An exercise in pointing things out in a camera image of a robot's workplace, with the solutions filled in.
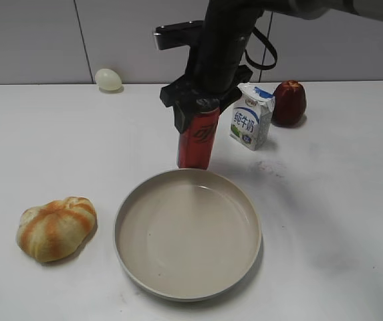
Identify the pale green egg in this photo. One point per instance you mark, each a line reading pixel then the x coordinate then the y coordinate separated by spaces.
pixel 108 80

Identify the red cola can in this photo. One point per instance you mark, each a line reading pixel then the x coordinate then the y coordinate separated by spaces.
pixel 196 143

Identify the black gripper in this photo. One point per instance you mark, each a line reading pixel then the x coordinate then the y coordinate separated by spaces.
pixel 213 63

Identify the beige round plate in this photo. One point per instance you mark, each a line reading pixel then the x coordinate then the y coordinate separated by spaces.
pixel 187 235

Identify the white blue milk carton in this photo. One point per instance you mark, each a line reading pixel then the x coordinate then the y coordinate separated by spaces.
pixel 251 117

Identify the orange striped bread bun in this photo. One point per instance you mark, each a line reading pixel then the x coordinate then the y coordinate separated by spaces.
pixel 55 230

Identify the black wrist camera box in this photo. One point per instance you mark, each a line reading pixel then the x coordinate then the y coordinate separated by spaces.
pixel 178 35

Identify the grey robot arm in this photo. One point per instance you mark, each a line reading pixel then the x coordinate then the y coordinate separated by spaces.
pixel 304 9

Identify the dark red fruit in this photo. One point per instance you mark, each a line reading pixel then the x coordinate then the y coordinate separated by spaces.
pixel 290 103

